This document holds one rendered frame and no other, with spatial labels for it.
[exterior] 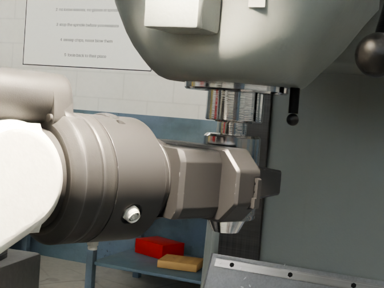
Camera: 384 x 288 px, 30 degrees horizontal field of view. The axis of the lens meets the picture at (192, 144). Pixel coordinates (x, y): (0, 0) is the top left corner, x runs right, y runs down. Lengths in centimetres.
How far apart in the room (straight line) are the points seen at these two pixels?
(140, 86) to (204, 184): 491
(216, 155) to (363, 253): 46
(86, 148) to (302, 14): 18
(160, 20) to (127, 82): 500
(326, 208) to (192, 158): 47
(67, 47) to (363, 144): 495
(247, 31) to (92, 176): 15
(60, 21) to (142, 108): 102
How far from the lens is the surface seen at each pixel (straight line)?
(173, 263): 466
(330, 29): 53
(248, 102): 57
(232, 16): 50
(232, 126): 58
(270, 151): 97
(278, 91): 56
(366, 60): 48
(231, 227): 59
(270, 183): 58
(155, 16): 48
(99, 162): 45
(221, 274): 100
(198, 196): 51
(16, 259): 79
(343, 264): 96
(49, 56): 588
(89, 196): 45
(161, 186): 48
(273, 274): 97
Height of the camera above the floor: 129
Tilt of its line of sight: 3 degrees down
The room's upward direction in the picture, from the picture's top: 4 degrees clockwise
